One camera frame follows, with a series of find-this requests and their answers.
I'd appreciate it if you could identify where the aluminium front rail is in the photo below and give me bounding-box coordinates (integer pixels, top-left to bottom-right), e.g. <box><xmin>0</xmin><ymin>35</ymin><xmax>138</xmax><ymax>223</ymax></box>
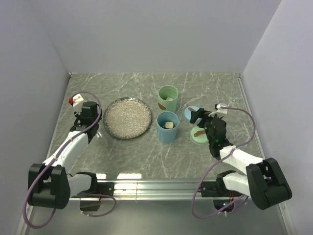
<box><xmin>98</xmin><ymin>180</ymin><xmax>201</xmax><ymax>200</ymax></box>

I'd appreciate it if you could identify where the green cylindrical container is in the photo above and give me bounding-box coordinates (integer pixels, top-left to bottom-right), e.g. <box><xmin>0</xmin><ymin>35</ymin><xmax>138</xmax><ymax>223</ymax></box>
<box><xmin>158</xmin><ymin>85</ymin><xmax>179</xmax><ymax>113</ymax></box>

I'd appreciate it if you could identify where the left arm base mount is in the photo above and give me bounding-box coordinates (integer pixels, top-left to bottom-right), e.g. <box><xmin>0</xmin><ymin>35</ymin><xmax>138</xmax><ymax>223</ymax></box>
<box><xmin>68</xmin><ymin>171</ymin><xmax>117</xmax><ymax>217</ymax></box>

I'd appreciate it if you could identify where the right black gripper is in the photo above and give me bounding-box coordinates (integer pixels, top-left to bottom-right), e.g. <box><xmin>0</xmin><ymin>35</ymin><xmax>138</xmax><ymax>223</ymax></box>
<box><xmin>190</xmin><ymin>108</ymin><xmax>223</xmax><ymax>144</ymax></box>

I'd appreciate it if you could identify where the green lid brown handle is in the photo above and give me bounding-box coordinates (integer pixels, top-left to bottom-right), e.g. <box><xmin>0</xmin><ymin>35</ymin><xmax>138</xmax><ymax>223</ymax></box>
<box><xmin>190</xmin><ymin>126</ymin><xmax>208</xmax><ymax>145</ymax></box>

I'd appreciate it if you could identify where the blue lid brown handle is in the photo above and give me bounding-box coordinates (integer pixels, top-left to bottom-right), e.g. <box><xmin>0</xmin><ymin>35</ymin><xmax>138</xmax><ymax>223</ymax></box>
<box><xmin>183</xmin><ymin>106</ymin><xmax>199</xmax><ymax>123</ymax></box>

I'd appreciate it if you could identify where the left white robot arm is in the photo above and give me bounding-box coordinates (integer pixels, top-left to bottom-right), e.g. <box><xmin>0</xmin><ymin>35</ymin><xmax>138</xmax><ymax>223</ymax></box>
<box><xmin>27</xmin><ymin>101</ymin><xmax>102</xmax><ymax>209</ymax></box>

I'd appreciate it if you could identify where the speckled ceramic plate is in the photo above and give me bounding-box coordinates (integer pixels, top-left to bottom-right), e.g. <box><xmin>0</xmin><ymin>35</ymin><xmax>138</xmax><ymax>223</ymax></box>
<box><xmin>103</xmin><ymin>97</ymin><xmax>152</xmax><ymax>140</ymax></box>

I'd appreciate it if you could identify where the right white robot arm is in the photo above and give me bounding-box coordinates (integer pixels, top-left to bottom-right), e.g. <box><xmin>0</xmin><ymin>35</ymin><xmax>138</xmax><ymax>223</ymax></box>
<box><xmin>189</xmin><ymin>104</ymin><xmax>292</xmax><ymax>210</ymax></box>

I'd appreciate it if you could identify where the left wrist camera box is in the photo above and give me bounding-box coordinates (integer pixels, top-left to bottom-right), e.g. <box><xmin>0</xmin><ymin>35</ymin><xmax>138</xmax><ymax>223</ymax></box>
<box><xmin>68</xmin><ymin>94</ymin><xmax>85</xmax><ymax>107</ymax></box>

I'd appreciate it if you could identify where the blue cylindrical container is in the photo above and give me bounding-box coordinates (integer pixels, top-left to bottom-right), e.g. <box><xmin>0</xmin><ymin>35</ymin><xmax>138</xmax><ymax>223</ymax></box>
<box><xmin>156</xmin><ymin>111</ymin><xmax>179</xmax><ymax>143</ymax></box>

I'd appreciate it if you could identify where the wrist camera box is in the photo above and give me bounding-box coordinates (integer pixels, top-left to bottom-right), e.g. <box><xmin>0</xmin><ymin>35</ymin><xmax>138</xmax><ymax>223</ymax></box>
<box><xmin>209</xmin><ymin>103</ymin><xmax>227</xmax><ymax>117</ymax></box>
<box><xmin>68</xmin><ymin>94</ymin><xmax>85</xmax><ymax>107</ymax></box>

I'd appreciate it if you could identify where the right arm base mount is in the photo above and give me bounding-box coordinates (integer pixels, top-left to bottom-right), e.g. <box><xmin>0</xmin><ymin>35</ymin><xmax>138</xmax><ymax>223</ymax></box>
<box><xmin>198</xmin><ymin>170</ymin><xmax>242</xmax><ymax>210</ymax></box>

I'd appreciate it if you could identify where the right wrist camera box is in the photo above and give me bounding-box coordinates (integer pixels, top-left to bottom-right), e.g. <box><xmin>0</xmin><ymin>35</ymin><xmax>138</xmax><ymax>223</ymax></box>
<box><xmin>209</xmin><ymin>103</ymin><xmax>227</xmax><ymax>117</ymax></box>

